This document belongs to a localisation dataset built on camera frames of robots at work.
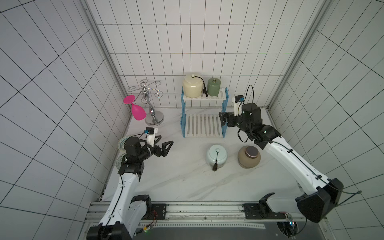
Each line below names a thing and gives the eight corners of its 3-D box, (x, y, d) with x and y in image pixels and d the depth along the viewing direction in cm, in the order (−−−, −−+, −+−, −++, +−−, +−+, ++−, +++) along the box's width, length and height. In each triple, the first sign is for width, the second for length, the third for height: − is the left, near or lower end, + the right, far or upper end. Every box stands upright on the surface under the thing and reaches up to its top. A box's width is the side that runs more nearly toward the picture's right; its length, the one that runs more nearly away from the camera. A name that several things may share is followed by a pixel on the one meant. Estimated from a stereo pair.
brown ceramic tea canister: (238, 171, 88) (244, 161, 77) (235, 155, 94) (240, 144, 83) (255, 171, 88) (264, 161, 77) (251, 155, 94) (258, 144, 83)
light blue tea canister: (206, 171, 88) (208, 163, 79) (205, 153, 95) (207, 144, 87) (225, 171, 88) (228, 163, 79) (222, 153, 95) (225, 144, 87)
